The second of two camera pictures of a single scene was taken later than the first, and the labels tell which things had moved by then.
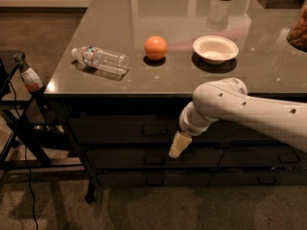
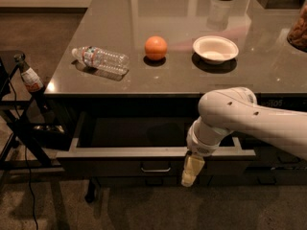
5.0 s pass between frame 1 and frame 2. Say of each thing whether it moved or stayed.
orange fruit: stayed
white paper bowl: stayed
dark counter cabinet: stayed
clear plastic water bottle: stayed
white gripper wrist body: moved
